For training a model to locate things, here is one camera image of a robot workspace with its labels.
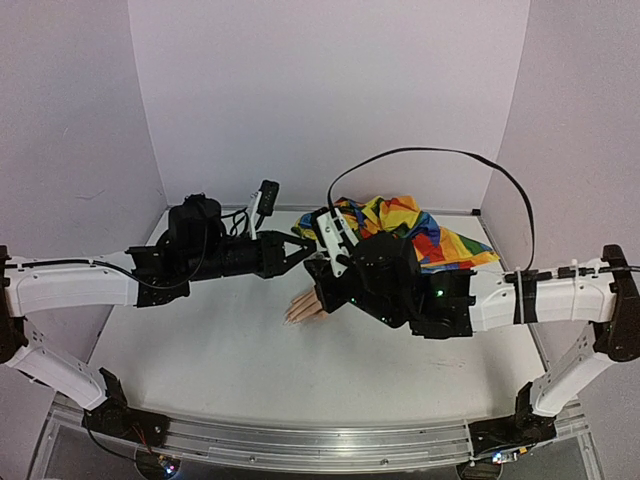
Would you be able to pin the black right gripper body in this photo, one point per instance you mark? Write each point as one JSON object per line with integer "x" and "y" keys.
{"x": 326, "y": 282}

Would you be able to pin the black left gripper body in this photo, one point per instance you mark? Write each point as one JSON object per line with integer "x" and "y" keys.
{"x": 204, "y": 265}

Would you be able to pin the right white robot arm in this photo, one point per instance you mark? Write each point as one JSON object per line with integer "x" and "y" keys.
{"x": 602, "y": 294}

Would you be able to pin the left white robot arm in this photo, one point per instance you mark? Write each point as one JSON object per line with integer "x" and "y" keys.
{"x": 29, "y": 286}

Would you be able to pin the mannequin hand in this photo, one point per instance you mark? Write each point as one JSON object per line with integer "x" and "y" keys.
{"x": 304, "y": 308}

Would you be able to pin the colourful rainbow jacket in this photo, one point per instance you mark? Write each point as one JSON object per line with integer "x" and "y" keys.
{"x": 437, "y": 248}

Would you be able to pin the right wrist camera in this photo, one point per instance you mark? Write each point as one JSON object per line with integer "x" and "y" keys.
{"x": 336, "y": 237}

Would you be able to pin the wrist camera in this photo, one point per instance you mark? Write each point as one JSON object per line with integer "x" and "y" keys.
{"x": 336, "y": 237}
{"x": 261, "y": 206}

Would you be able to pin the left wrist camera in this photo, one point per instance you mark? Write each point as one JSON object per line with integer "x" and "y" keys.
{"x": 261, "y": 206}

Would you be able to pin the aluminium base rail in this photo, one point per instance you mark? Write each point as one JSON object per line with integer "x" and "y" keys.
{"x": 332, "y": 450}

